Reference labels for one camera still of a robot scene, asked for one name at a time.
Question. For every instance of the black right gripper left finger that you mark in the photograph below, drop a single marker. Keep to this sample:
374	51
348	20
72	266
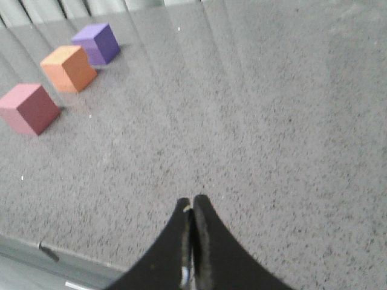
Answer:
167	263

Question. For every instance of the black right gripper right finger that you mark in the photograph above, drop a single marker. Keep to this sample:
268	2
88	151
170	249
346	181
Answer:
219	260

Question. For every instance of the orange foam cube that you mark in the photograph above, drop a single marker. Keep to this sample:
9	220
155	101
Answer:
68	68

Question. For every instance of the pink foam cube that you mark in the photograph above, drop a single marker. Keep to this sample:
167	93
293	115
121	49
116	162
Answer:
28	108

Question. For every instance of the purple foam cube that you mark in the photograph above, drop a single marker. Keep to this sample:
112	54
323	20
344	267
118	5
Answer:
99	43

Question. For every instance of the grey curtain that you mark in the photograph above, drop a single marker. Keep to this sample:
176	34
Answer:
30	13

